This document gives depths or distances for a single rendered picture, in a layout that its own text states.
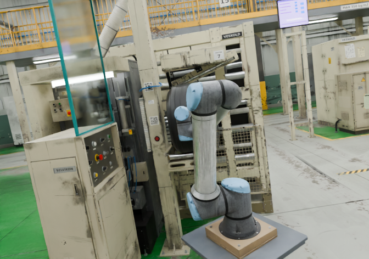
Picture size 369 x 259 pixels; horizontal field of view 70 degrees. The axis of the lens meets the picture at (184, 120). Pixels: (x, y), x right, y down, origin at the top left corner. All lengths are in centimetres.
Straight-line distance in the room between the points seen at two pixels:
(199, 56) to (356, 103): 436
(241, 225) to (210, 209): 20
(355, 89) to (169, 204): 472
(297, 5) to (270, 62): 636
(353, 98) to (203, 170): 519
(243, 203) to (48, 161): 119
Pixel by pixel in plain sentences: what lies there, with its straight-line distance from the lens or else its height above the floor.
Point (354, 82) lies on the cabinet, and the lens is 621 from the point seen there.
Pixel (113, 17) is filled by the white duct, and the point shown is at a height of 219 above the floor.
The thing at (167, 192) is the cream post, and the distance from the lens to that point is 242.
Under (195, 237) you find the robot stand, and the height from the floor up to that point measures 60.
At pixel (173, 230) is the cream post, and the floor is 21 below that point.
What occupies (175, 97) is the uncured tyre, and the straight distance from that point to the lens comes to 207.
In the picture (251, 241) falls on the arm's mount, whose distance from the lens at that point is 150.
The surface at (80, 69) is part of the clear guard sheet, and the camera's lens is 187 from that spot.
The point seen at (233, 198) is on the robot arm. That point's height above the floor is 87.
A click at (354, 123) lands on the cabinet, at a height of 25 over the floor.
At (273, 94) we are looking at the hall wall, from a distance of 1220.
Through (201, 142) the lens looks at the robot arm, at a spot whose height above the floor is 121.
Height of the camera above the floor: 147
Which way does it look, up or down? 7 degrees down
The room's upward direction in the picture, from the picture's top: 8 degrees counter-clockwise
